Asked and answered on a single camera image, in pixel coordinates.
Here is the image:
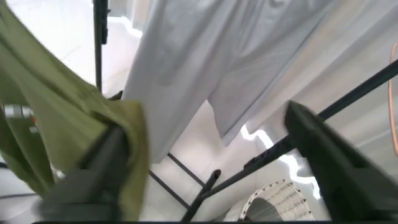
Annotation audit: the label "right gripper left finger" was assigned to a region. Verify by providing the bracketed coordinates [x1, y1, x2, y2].
[40, 124, 130, 222]

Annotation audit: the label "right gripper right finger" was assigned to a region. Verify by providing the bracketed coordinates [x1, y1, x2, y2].
[284, 100, 398, 222]

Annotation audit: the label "pink clothes hanger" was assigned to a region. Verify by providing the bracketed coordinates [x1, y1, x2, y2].
[387, 42, 398, 156]

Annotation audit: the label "green long-sleeved shirt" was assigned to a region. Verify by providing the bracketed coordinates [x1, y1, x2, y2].
[0, 0, 150, 222]

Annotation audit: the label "pale grey shorts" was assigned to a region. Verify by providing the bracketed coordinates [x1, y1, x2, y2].
[123, 0, 333, 164]

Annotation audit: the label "white laundry basket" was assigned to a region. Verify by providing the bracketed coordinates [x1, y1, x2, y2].
[223, 179, 315, 222]

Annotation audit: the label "black clothes rack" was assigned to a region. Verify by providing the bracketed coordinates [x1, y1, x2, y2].
[92, 0, 398, 222]

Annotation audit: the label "white curtain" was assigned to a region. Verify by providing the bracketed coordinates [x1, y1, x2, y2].
[107, 0, 398, 200]

